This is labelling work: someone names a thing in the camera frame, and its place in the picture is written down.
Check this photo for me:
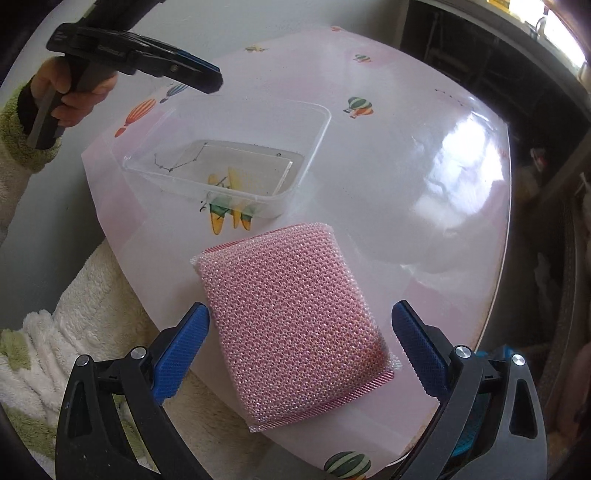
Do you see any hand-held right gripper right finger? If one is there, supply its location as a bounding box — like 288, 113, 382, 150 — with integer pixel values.
390, 301, 548, 480

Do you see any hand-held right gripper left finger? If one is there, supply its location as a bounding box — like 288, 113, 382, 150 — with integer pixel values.
54, 302, 213, 480

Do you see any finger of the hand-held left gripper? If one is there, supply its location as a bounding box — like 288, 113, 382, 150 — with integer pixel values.
157, 44, 221, 73
152, 60, 225, 96

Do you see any blue plastic wastebasket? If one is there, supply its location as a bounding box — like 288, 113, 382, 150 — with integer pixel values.
450, 346, 511, 464

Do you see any pink mesh scouring sponge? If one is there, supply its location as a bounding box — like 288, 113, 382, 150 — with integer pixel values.
191, 223, 402, 432

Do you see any clear plastic container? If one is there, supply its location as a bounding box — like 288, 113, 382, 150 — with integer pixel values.
122, 96, 332, 220

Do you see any person's left forearm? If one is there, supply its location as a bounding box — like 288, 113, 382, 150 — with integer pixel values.
0, 83, 63, 241

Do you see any person's left hand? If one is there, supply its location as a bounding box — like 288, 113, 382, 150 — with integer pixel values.
30, 60, 118, 127

